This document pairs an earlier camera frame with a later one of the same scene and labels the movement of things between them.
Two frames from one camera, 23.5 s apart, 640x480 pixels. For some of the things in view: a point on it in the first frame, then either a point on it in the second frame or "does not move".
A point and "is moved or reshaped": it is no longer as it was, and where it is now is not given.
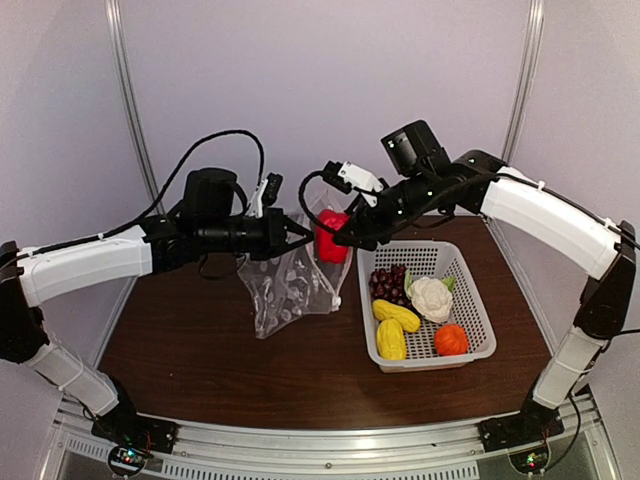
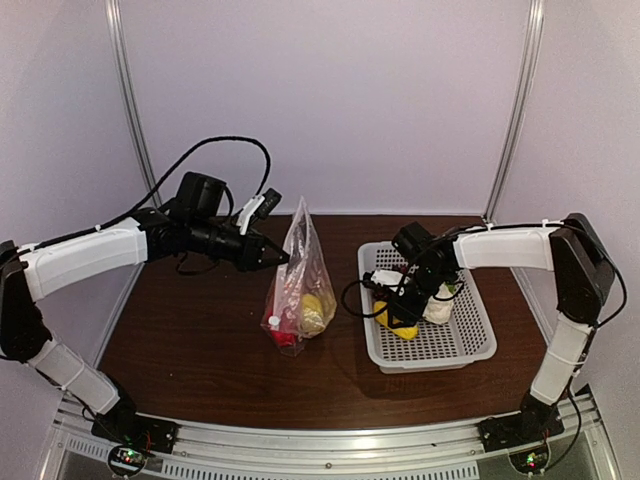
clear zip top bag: (294, 282) is moved or reshaped
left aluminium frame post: (118, 42) does not move
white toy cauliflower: (431, 298) does not move
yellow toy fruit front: (391, 341) to (312, 318)
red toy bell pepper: (326, 249) to (281, 338)
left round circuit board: (127, 460) does not move
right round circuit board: (530, 462) does not move
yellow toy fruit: (408, 320) does not move
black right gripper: (366, 240) to (409, 312)
